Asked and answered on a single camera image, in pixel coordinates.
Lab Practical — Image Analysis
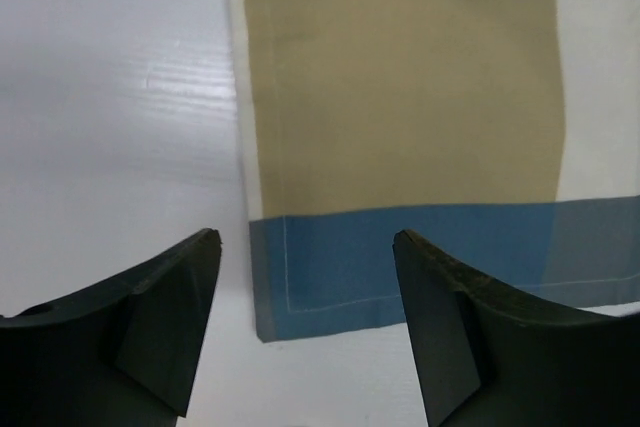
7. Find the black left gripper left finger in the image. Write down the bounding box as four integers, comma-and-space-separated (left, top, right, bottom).
1, 228, 221, 426

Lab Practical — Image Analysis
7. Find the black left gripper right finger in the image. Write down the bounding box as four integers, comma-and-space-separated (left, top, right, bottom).
393, 230, 639, 426

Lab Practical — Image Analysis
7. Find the blue and tan cloth placemat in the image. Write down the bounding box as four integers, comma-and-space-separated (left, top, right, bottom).
230, 0, 639, 342

